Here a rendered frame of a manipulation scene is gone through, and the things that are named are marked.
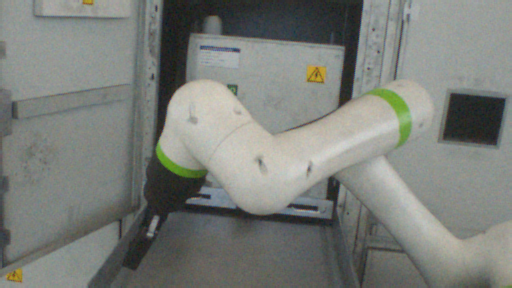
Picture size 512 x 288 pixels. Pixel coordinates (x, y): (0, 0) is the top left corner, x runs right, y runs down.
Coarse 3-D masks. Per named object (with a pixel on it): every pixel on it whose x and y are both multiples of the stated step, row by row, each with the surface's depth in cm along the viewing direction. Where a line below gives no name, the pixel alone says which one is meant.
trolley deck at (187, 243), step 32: (192, 224) 169; (224, 224) 170; (256, 224) 172; (288, 224) 173; (160, 256) 145; (192, 256) 147; (224, 256) 148; (256, 256) 149; (288, 256) 151; (320, 256) 152
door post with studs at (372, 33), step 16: (368, 0) 154; (384, 0) 153; (368, 16) 155; (384, 16) 154; (368, 32) 156; (384, 32) 155; (368, 48) 157; (368, 64) 158; (368, 80) 159; (352, 96) 162; (352, 208) 170; (352, 224) 172; (352, 240) 173
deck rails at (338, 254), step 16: (144, 208) 160; (336, 208) 170; (336, 224) 165; (128, 240) 144; (336, 240) 161; (112, 256) 130; (336, 256) 151; (96, 272) 119; (112, 272) 131; (128, 272) 134; (336, 272) 142; (352, 272) 127
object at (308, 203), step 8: (200, 192) 179; (208, 192) 179; (216, 192) 178; (224, 192) 178; (192, 200) 180; (200, 200) 180; (208, 200) 179; (216, 200) 179; (224, 200) 178; (296, 200) 175; (304, 200) 175; (312, 200) 174; (328, 200) 174; (288, 208) 176; (304, 208) 176; (312, 208) 175; (328, 208) 174; (312, 216) 176; (328, 216) 175
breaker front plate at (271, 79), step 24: (192, 48) 168; (240, 48) 166; (264, 48) 165; (288, 48) 164; (312, 48) 163; (192, 72) 170; (216, 72) 169; (240, 72) 168; (264, 72) 167; (288, 72) 166; (336, 72) 164; (240, 96) 170; (264, 96) 169; (288, 96) 168; (312, 96) 167; (336, 96) 166; (264, 120) 171; (288, 120) 170; (312, 192) 175
